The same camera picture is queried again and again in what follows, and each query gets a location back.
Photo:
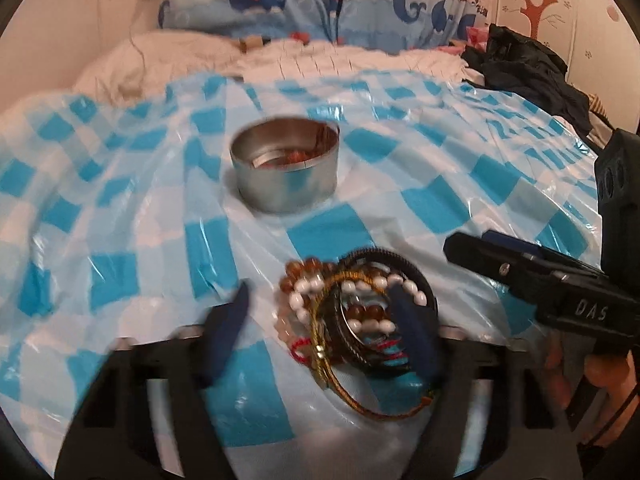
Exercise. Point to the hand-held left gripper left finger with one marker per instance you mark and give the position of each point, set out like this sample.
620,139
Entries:
225,330

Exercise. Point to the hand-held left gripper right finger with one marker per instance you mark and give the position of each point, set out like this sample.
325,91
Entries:
416,332

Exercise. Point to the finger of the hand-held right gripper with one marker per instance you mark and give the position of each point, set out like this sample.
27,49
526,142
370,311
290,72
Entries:
525,246
500,267

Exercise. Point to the silver bangle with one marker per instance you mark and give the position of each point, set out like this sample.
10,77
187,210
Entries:
346,317

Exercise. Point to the black hair band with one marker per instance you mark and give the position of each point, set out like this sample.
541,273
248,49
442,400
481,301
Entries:
400,260

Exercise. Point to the round metal tin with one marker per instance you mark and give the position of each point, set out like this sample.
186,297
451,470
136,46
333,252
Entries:
280,187

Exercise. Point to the reddish bead jewelry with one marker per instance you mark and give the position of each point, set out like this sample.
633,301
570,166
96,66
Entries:
295,158

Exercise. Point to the person's right hand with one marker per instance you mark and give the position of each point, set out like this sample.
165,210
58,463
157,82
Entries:
602,377

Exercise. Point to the striped cloth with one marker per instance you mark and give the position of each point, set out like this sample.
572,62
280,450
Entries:
599,105

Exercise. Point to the blue checked plastic sheet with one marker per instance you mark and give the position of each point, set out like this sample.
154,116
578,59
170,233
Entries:
150,210

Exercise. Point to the black clothing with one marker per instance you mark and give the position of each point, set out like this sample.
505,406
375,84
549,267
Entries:
530,75

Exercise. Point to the pink cloth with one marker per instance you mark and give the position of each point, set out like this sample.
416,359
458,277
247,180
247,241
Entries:
475,35

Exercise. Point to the white quilt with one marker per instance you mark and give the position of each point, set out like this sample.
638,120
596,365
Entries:
325,60

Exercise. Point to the small red toy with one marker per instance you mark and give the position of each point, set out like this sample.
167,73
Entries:
300,36

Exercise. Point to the tree wall sticker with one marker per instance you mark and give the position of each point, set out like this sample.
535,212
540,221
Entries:
532,10

